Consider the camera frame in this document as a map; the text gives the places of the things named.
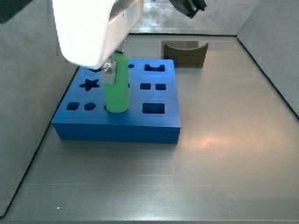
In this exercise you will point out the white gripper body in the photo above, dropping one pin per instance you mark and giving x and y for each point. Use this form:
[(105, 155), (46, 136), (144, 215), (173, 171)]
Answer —
[(92, 26)]

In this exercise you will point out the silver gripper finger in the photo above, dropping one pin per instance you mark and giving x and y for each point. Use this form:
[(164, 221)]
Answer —
[(111, 64)]

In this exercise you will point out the green oval peg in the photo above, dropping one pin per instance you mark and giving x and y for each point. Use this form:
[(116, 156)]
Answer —
[(116, 91)]

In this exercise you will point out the blue shape-sorting foam block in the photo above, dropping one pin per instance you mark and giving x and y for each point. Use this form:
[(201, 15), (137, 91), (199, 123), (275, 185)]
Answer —
[(152, 118)]

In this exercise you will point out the dark curved cradle block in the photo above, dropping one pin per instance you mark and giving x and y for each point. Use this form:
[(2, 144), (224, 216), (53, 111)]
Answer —
[(185, 53)]

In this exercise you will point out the black cable connector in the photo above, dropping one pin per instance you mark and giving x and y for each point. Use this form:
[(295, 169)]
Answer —
[(188, 7)]

